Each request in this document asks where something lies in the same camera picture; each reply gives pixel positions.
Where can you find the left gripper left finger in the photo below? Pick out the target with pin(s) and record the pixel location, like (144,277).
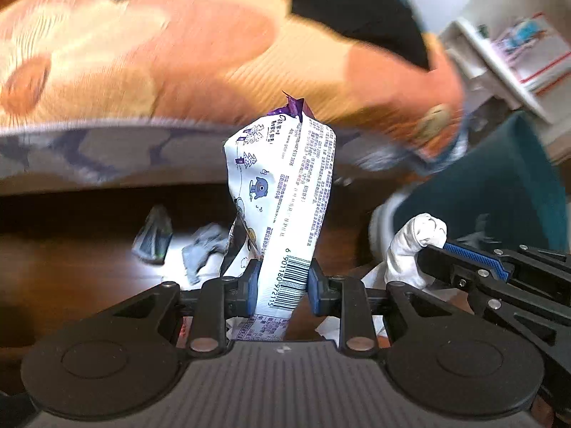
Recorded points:
(218,300)

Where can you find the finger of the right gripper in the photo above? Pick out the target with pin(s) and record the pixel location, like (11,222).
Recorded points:
(532,279)

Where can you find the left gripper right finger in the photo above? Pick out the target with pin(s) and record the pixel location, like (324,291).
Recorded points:
(345,298)

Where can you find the white tissue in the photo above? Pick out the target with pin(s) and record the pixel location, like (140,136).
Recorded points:
(400,262)

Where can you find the white christmas snack wrapper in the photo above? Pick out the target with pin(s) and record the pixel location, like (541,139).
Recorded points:
(279,176)

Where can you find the dark green deer trash bin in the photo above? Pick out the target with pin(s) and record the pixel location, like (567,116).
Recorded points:
(503,193)

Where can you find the crumpled grey white paper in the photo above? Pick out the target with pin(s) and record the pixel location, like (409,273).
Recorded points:
(205,242)

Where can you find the white round base behind bin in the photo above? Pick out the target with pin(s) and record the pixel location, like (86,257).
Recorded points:
(381,228)

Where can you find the grey green foil wrapper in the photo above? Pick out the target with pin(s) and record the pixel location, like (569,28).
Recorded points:
(153,239)

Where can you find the bed with floral orange sheet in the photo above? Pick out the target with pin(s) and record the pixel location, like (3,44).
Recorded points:
(146,91)

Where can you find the white corner bookshelf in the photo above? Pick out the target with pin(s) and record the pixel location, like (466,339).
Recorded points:
(483,21)

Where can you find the black garment on bed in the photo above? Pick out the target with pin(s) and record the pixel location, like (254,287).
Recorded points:
(385,23)

